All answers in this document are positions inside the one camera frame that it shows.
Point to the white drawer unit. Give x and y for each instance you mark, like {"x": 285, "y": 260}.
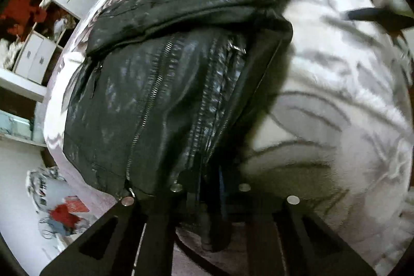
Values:
{"x": 34, "y": 57}

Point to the hanging red clothes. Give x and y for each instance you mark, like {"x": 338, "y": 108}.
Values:
{"x": 18, "y": 18}

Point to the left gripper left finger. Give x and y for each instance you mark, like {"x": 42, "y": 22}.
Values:
{"x": 132, "y": 238}

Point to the black leather jacket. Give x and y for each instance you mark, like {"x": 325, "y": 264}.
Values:
{"x": 162, "y": 97}

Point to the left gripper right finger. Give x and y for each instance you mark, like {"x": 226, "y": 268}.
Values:
{"x": 283, "y": 237}

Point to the floral bed blanket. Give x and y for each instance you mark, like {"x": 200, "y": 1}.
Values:
{"x": 332, "y": 124}

